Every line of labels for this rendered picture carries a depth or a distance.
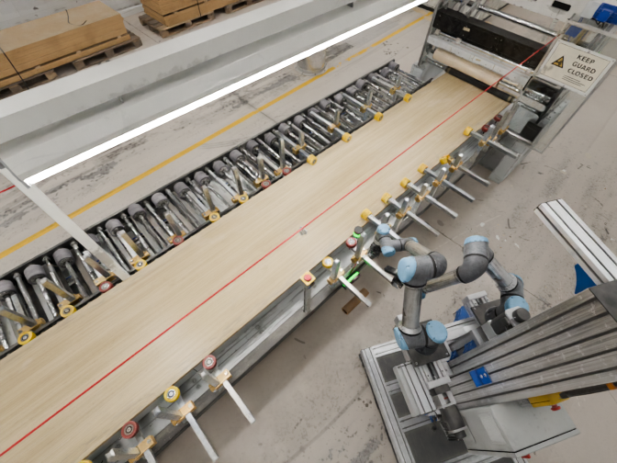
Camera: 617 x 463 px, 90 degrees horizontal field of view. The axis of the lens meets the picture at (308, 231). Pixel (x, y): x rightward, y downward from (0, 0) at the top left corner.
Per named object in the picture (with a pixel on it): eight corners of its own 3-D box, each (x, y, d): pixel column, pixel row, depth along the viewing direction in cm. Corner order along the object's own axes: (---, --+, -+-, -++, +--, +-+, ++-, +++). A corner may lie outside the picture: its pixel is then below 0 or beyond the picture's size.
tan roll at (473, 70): (545, 107, 318) (554, 95, 308) (541, 112, 314) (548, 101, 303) (429, 52, 375) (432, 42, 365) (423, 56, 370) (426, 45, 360)
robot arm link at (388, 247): (403, 250, 181) (398, 234, 187) (384, 252, 180) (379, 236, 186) (399, 256, 188) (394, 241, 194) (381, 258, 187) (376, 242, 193)
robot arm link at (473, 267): (494, 282, 151) (420, 302, 191) (494, 263, 157) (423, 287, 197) (476, 271, 149) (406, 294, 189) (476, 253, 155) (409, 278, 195)
